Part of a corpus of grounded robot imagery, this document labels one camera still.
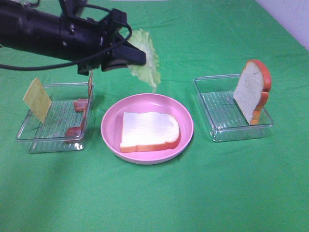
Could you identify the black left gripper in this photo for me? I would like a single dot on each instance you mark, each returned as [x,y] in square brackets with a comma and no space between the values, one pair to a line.
[99,43]

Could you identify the green lettuce leaf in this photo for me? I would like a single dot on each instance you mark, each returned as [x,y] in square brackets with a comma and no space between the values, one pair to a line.
[148,72]

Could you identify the red bacon strip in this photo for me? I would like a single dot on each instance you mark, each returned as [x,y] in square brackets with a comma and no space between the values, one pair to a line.
[89,84]
[77,131]

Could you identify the white bread slice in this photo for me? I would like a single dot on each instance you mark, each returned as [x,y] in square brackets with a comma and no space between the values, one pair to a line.
[150,131]
[252,91]

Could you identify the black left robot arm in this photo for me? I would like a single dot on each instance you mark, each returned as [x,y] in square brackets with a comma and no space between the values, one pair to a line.
[23,27]

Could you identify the pink round plate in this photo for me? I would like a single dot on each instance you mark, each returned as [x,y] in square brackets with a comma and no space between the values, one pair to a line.
[111,126]

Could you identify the clear left ingredient tray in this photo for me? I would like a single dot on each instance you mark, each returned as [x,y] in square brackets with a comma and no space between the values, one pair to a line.
[50,136]

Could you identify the yellow cheese slice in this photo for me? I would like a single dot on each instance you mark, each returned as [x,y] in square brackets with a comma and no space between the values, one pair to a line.
[37,99]

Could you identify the clear right bread tray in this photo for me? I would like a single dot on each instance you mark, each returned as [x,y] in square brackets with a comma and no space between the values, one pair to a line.
[223,118]

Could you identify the white bread slice upright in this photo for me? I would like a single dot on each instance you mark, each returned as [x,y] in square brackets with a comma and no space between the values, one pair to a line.
[252,91]

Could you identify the green tablecloth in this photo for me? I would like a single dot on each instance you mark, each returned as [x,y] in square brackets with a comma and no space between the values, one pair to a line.
[259,185]

